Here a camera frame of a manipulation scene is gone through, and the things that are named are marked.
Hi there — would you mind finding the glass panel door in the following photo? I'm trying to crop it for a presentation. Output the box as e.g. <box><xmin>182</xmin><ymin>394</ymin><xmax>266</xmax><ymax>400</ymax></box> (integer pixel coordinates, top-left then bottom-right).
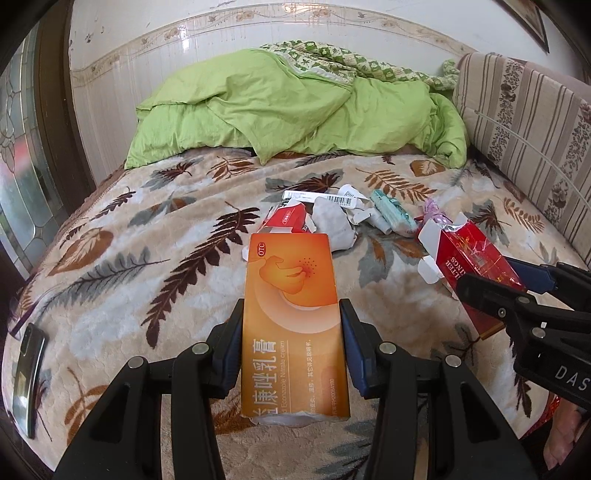
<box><xmin>0</xmin><ymin>21</ymin><xmax>95</xmax><ymax>301</ymax></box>

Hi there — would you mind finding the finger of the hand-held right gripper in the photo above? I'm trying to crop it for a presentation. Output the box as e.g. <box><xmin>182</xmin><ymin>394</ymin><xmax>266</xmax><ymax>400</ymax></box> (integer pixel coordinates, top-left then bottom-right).
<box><xmin>505</xmin><ymin>258</ymin><xmax>591</xmax><ymax>311</ymax></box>
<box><xmin>455</xmin><ymin>272</ymin><xmax>591</xmax><ymax>361</ymax></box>

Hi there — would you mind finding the black smartphone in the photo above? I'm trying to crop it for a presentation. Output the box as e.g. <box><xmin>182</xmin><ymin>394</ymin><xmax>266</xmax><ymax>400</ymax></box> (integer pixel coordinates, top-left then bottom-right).
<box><xmin>11</xmin><ymin>322</ymin><xmax>49</xmax><ymax>439</ymax></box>

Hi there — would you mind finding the framed wall picture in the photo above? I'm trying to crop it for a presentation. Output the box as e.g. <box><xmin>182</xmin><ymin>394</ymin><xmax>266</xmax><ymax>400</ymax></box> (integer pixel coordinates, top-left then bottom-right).
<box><xmin>496</xmin><ymin>0</ymin><xmax>551</xmax><ymax>54</ymax></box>

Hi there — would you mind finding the green patterned quilt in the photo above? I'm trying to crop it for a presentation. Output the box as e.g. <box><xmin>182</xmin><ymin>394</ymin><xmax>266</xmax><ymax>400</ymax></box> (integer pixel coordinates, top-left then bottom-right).
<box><xmin>257</xmin><ymin>41</ymin><xmax>462</xmax><ymax>93</ymax></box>

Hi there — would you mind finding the striped floral sofa back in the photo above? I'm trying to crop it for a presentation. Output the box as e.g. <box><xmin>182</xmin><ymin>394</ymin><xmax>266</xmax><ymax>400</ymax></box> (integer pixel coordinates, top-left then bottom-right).
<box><xmin>451</xmin><ymin>52</ymin><xmax>591</xmax><ymax>274</ymax></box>

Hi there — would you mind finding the torn white paper box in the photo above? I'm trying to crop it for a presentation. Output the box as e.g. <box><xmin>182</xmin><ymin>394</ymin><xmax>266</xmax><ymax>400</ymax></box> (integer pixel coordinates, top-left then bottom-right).
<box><xmin>337</xmin><ymin>184</ymin><xmax>376</xmax><ymax>227</ymax></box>

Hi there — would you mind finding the long white barcode box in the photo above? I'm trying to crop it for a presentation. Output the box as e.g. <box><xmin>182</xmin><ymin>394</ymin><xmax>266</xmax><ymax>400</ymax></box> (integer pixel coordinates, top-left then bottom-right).
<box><xmin>281</xmin><ymin>189</ymin><xmax>363</xmax><ymax>208</ymax></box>

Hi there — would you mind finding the red patterned clothing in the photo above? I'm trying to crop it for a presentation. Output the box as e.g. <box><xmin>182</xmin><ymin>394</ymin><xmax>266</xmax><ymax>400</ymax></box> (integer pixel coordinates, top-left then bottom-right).
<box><xmin>521</xmin><ymin>396</ymin><xmax>563</xmax><ymax>440</ymax></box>

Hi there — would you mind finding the teal packet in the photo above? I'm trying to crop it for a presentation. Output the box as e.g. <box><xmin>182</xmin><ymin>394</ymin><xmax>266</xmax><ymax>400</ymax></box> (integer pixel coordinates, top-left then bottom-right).
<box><xmin>370</xmin><ymin>188</ymin><xmax>419</xmax><ymax>238</ymax></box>

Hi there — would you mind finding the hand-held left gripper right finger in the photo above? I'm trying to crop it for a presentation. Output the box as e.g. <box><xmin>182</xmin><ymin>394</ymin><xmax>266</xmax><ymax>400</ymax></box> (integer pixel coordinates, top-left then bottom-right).
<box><xmin>339</xmin><ymin>299</ymin><xmax>541</xmax><ymax>480</ymax></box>

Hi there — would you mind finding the pink plastic wrapper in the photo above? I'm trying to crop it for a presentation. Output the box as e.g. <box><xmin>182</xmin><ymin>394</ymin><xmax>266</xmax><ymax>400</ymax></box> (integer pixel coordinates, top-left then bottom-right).
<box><xmin>417</xmin><ymin>198</ymin><xmax>452</xmax><ymax>232</ymax></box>

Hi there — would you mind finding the orange medicine box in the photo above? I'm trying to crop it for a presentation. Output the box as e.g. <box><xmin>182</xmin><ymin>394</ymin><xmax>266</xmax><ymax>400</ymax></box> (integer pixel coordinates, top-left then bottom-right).
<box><xmin>241</xmin><ymin>233</ymin><xmax>352</xmax><ymax>428</ymax></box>

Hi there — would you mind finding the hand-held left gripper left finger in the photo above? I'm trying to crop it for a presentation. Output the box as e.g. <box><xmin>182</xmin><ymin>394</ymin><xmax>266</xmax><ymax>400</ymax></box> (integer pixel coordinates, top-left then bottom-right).
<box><xmin>53</xmin><ymin>299</ymin><xmax>245</xmax><ymax>480</ymax></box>

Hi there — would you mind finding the red and white small box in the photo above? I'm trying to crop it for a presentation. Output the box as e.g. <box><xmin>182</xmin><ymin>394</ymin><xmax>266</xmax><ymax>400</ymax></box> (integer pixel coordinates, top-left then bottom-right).
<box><xmin>257</xmin><ymin>203</ymin><xmax>319</xmax><ymax>236</ymax></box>

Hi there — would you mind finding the white sock with green trim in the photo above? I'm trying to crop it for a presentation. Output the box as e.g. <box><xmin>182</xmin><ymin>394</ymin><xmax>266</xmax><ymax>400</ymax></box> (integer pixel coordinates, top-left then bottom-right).
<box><xmin>310</xmin><ymin>199</ymin><xmax>358</xmax><ymax>254</ymax></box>

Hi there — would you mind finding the white tube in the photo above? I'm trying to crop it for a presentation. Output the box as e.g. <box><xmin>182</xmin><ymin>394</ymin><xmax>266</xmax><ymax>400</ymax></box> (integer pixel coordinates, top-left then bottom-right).
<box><xmin>365</xmin><ymin>207</ymin><xmax>389</xmax><ymax>232</ymax></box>

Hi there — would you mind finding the red cigarette pack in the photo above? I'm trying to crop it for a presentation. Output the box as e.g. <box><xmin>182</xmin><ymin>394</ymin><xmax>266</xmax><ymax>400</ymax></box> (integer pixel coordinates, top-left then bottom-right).
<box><xmin>417</xmin><ymin>218</ymin><xmax>528</xmax><ymax>340</ymax></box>

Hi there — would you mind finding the leaf print blanket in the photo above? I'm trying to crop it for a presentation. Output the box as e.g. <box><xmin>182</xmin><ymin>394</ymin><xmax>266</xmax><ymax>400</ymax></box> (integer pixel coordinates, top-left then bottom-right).
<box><xmin>0</xmin><ymin>147</ymin><xmax>591</xmax><ymax>480</ymax></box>

